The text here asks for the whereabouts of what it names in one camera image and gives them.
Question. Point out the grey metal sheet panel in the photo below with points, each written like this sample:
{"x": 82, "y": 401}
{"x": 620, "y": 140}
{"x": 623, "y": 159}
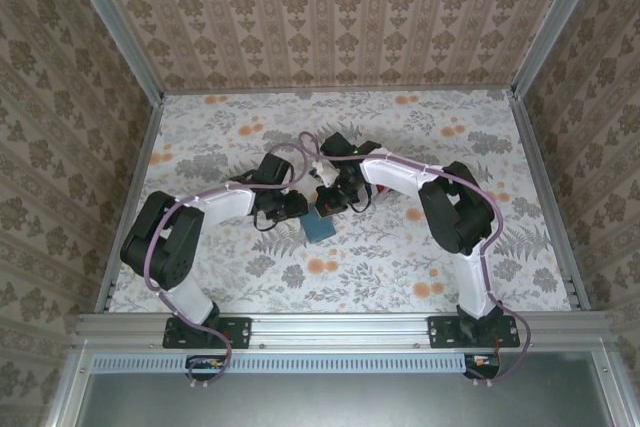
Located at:
{"x": 340, "y": 402}

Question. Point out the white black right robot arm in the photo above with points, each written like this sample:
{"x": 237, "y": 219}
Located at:
{"x": 460, "y": 217}

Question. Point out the aluminium frame cross rail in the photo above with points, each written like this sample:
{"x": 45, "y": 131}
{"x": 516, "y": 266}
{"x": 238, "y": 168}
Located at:
{"x": 340, "y": 329}

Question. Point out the blue card holder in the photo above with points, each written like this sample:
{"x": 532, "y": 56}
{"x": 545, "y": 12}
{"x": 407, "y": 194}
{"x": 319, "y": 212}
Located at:
{"x": 317, "y": 229}

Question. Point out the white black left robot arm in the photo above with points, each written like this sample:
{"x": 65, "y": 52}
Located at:
{"x": 165, "y": 247}

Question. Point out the thin aluminium table edge rail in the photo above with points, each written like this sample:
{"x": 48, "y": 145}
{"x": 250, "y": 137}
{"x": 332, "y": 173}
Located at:
{"x": 340, "y": 91}

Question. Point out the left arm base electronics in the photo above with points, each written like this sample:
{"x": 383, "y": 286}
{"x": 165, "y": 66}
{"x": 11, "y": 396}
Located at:
{"x": 205, "y": 366}

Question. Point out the aluminium frame post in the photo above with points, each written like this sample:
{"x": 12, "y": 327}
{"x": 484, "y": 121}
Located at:
{"x": 556, "y": 22}
{"x": 116, "y": 22}

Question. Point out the floral patterned table cover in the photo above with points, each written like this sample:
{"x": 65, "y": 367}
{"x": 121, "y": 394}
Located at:
{"x": 350, "y": 272}

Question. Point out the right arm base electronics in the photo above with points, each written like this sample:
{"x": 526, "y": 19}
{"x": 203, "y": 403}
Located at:
{"x": 482, "y": 366}

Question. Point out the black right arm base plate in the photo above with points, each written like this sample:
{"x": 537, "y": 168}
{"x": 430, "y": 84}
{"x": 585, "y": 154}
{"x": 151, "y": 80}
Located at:
{"x": 440, "y": 332}

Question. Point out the aluminium frame side rail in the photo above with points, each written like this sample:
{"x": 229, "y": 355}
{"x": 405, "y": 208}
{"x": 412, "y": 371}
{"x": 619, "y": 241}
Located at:
{"x": 143, "y": 157}
{"x": 549, "y": 197}

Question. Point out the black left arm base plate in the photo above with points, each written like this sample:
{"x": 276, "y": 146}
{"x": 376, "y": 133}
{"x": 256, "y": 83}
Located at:
{"x": 240, "y": 332}

